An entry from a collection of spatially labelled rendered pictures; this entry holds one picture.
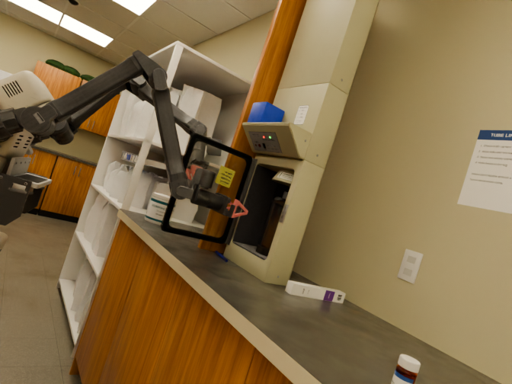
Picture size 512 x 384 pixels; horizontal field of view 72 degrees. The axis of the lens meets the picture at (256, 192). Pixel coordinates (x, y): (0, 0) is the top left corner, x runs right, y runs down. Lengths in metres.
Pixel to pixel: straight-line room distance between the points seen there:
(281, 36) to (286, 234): 0.90
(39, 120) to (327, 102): 0.95
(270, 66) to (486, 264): 1.13
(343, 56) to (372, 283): 0.89
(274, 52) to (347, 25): 0.37
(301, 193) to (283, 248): 0.21
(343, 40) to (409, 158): 0.54
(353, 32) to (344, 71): 0.15
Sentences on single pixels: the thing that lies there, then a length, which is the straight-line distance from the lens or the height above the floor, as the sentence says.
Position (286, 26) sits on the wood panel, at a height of 2.00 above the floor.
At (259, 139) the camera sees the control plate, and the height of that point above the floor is 1.45.
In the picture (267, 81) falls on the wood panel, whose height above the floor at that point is 1.74.
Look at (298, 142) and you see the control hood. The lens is 1.29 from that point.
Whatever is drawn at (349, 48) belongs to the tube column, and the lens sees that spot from 1.48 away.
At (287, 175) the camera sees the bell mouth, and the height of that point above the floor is 1.35.
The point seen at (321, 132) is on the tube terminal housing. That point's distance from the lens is 1.36.
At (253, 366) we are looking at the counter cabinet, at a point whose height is 0.84.
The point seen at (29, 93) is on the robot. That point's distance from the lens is 1.41.
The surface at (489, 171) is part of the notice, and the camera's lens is 1.43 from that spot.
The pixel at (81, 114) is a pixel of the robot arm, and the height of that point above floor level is 1.33.
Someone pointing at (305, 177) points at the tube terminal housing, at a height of 1.35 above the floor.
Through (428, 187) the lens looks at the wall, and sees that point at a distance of 1.50.
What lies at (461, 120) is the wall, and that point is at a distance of 1.55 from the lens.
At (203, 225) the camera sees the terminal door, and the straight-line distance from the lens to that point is 1.47.
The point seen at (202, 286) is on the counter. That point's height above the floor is 0.93.
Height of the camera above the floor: 1.21
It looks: 1 degrees up
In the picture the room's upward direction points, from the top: 18 degrees clockwise
